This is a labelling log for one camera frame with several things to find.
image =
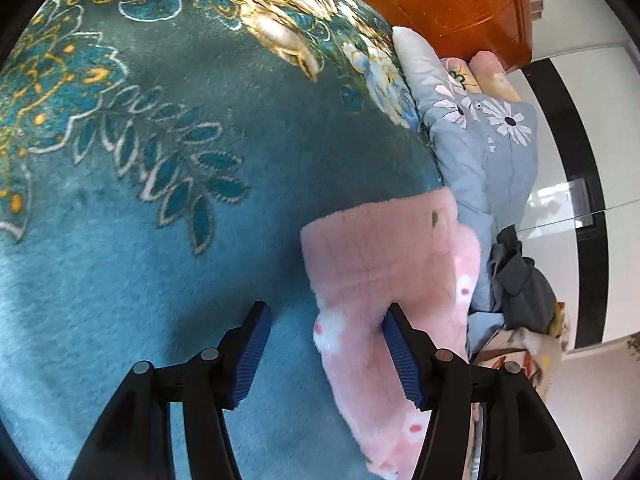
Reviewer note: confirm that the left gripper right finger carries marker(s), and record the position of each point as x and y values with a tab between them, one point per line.
519	438

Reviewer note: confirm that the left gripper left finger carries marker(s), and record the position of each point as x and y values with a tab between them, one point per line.
132	437

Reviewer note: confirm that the pink floral fleece garment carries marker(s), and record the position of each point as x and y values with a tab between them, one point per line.
410	251

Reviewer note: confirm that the beige car print garment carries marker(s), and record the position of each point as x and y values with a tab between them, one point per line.
538	355

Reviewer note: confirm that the dark grey garment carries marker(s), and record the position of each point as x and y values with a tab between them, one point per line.
520	292

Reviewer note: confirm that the green potted plant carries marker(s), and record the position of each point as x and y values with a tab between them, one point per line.
633	345

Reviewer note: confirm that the white black glossy wardrobe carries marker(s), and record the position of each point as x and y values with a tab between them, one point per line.
581	221

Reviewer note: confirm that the light blue daisy quilt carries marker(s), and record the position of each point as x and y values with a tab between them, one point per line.
486	150

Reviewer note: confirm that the teal floral bed blanket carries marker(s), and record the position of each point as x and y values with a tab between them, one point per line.
159	159

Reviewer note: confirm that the pink pillow roll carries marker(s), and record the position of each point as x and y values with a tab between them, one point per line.
483	74

